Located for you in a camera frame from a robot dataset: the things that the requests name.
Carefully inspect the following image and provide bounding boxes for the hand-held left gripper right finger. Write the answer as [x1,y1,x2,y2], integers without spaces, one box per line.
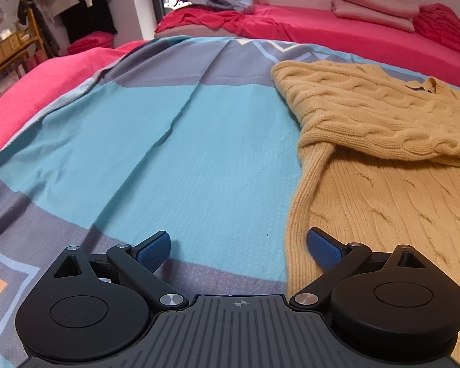
[289,227,426,311]

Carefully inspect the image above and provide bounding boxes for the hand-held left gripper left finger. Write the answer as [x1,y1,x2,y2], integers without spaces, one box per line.
[53,231,189,311]

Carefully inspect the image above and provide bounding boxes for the yellow cable-knit cardigan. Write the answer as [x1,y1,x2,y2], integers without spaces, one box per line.
[271,60,460,366]

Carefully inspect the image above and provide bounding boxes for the hanging clothes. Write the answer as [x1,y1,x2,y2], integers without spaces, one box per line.
[13,0,119,57]

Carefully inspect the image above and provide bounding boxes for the blue grey patterned blanket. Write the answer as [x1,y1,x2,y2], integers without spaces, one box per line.
[0,35,460,368]

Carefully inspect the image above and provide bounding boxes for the pink fleece blanket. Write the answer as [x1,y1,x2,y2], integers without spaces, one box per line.
[0,39,159,171]

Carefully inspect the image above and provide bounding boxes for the red bed sheet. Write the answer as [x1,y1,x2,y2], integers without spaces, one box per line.
[155,4,460,93]

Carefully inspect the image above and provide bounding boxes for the pink cloth pile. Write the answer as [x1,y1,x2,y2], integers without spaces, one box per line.
[67,32,114,56]

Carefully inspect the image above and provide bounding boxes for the crumpled red cloth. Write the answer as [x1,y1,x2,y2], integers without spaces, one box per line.
[155,8,288,39]

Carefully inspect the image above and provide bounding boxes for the wooden shelf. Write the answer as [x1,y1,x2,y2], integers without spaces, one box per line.
[0,8,50,113]

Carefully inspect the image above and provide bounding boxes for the folded pink blanket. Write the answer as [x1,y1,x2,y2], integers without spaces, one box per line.
[330,0,422,33]

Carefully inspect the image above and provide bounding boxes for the folded red cloth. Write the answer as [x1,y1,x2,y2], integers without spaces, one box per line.
[412,3,460,54]

